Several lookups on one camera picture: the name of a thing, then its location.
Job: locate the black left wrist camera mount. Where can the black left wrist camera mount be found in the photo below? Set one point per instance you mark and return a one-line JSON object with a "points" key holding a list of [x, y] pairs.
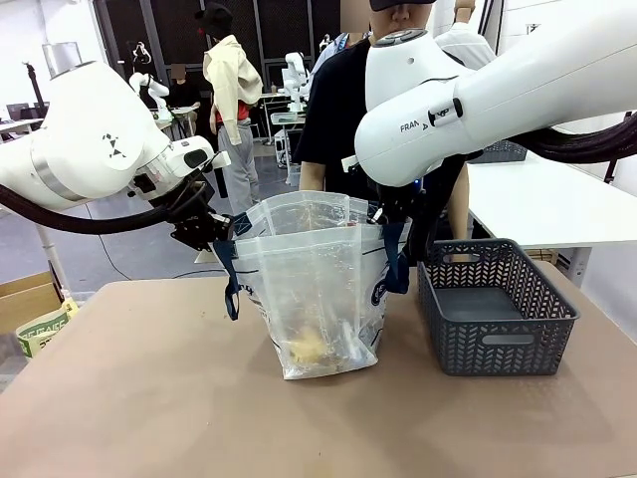
{"points": [[191, 239]]}

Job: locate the person in black shirt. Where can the person in black shirt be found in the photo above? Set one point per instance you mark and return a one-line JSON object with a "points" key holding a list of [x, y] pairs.
{"points": [[343, 99]]}

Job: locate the grey plastic lattice basket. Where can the grey plastic lattice basket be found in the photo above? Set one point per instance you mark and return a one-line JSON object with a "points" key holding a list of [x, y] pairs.
{"points": [[497, 318]]}

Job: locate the black slanted pole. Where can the black slanted pole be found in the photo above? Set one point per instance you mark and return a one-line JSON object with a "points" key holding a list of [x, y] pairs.
{"points": [[617, 149]]}

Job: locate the small white background robot arm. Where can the small white background robot arm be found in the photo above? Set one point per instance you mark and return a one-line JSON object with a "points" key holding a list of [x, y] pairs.
{"points": [[296, 74]]}

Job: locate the wooden pallet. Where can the wooden pallet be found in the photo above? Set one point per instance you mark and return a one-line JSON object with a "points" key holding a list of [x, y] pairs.
{"points": [[542, 255]]}

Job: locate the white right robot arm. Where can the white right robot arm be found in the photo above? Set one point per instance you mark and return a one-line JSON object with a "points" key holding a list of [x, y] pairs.
{"points": [[473, 114]]}

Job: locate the seated person in dark clothes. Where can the seated person in dark clothes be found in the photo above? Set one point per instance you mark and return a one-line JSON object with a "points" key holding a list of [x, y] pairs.
{"points": [[185, 94]]}

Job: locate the white table with rounded corner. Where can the white table with rounded corner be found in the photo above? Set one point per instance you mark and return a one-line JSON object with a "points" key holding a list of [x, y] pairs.
{"points": [[547, 204]]}

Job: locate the yellow snack item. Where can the yellow snack item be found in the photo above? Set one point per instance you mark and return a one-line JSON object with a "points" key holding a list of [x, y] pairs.
{"points": [[308, 346]]}

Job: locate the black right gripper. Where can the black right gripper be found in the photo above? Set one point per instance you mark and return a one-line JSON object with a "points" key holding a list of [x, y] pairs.
{"points": [[398, 201]]}

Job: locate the brown cardboard box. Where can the brown cardboard box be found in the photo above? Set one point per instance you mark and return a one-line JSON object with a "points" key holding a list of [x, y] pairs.
{"points": [[25, 299]]}

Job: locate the white box with dark print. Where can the white box with dark print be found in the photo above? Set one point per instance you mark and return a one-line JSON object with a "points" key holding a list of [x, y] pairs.
{"points": [[281, 149]]}

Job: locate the black tripod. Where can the black tripod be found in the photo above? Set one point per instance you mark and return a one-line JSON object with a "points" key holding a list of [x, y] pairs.
{"points": [[32, 79]]}

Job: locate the figure in beige jacket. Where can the figure in beige jacket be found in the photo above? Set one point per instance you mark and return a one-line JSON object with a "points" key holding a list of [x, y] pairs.
{"points": [[231, 84]]}

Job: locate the metal floor plate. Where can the metal floor plate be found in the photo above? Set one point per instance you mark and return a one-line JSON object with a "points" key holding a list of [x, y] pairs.
{"points": [[204, 256]]}

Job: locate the background table with green mat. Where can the background table with green mat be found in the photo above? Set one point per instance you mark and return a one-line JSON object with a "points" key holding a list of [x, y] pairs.
{"points": [[291, 118]]}

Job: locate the person's right forearm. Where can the person's right forearm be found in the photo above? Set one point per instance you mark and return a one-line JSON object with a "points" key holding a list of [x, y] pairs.
{"points": [[312, 176]]}

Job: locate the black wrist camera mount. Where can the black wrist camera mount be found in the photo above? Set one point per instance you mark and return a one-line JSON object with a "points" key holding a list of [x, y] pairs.
{"points": [[191, 239], [428, 236]]}

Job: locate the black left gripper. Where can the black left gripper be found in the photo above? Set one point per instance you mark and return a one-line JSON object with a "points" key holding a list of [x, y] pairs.
{"points": [[191, 206]]}

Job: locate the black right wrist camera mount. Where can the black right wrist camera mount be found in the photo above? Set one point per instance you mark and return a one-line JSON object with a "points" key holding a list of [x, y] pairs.
{"points": [[428, 236]]}

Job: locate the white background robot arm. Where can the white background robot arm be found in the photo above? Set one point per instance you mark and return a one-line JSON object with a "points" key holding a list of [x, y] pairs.
{"points": [[151, 92]]}

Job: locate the green and white sack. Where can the green and white sack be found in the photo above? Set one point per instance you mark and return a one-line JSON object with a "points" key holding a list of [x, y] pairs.
{"points": [[42, 331]]}

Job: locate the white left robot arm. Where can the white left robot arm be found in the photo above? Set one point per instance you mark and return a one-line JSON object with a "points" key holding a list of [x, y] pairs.
{"points": [[89, 144]]}

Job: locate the white table with white leg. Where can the white table with white leg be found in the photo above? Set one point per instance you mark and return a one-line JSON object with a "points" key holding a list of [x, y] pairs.
{"points": [[52, 264]]}

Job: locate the clear box on stand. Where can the clear box on stand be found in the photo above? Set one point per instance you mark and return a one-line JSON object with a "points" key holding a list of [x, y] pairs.
{"points": [[62, 59]]}

